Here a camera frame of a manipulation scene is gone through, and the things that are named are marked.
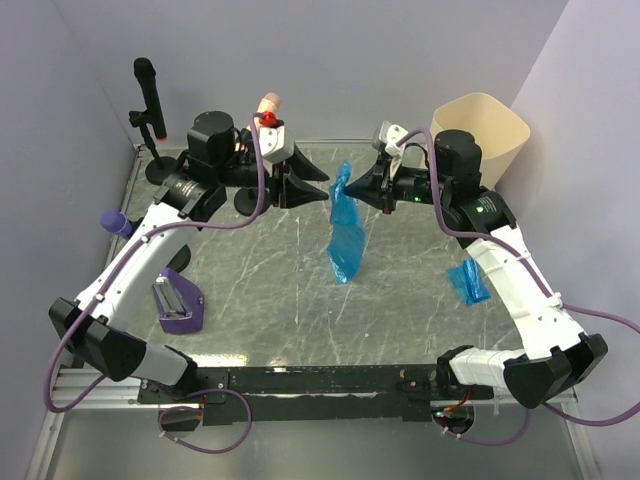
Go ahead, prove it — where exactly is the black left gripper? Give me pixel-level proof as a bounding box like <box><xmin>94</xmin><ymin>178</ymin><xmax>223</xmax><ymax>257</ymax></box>
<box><xmin>217</xmin><ymin>143</ymin><xmax>330</xmax><ymax>208</ymax></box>

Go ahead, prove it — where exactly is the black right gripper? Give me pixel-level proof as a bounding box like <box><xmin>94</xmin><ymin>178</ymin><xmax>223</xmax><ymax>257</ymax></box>
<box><xmin>344</xmin><ymin>153</ymin><xmax>452</xmax><ymax>215</ymax></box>

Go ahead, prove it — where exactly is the blue plastic trash bag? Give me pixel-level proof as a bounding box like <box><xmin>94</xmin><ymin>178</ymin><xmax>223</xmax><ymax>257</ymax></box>
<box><xmin>327</xmin><ymin>161</ymin><xmax>366</xmax><ymax>284</ymax></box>

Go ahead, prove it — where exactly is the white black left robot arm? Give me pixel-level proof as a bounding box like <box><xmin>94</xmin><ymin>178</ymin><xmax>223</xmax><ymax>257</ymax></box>
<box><xmin>49</xmin><ymin>111</ymin><xmax>329</xmax><ymax>402</ymax></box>

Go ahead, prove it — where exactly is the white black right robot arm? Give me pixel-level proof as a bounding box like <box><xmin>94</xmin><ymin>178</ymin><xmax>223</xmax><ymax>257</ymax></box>
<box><xmin>345</xmin><ymin>123</ymin><xmax>608</xmax><ymax>409</ymax></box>

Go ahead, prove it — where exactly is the cream plastic trash bin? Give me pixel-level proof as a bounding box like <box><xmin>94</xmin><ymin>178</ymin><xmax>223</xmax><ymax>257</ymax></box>
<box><xmin>430</xmin><ymin>92</ymin><xmax>530</xmax><ymax>190</ymax></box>

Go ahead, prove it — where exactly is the peach pink microphone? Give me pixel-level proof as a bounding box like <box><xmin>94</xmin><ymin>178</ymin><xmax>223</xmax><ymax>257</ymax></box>
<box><xmin>234</xmin><ymin>92</ymin><xmax>284</xmax><ymax>154</ymax></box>

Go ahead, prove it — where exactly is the purple wedge holder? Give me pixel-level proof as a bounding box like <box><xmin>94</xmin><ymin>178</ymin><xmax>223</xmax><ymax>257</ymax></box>
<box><xmin>152</xmin><ymin>268</ymin><xmax>205</xmax><ymax>335</ymax></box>

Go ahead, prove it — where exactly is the purple microphone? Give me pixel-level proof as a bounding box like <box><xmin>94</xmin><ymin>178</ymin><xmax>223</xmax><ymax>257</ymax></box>
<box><xmin>100</xmin><ymin>210</ymin><xmax>133</xmax><ymax>239</ymax></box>

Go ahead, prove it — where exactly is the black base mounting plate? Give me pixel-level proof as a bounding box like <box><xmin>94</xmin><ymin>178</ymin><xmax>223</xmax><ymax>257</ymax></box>
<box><xmin>137</xmin><ymin>364</ymin><xmax>494</xmax><ymax>426</ymax></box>

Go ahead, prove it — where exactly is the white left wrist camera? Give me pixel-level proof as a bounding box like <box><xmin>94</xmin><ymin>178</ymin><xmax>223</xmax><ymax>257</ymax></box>
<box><xmin>258</xmin><ymin>112</ymin><xmax>295</xmax><ymax>164</ymax></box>

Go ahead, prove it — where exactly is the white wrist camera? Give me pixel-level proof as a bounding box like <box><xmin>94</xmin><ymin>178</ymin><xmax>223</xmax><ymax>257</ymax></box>
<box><xmin>372</xmin><ymin>121</ymin><xmax>408</xmax><ymax>179</ymax></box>
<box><xmin>258</xmin><ymin>112</ymin><xmax>295</xmax><ymax>164</ymax></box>

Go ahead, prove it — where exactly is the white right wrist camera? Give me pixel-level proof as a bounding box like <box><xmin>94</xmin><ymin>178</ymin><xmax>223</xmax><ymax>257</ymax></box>
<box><xmin>372</xmin><ymin>121</ymin><xmax>408</xmax><ymax>179</ymax></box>

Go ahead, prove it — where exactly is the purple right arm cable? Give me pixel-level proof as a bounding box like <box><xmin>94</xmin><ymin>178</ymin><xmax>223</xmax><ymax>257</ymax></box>
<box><xmin>394</xmin><ymin>127</ymin><xmax>640</xmax><ymax>447</ymax></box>

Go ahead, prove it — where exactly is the aluminium rail frame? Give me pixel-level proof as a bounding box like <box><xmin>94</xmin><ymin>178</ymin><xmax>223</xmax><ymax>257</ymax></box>
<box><xmin>50</xmin><ymin>368</ymin><xmax>578</xmax><ymax>409</ymax></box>

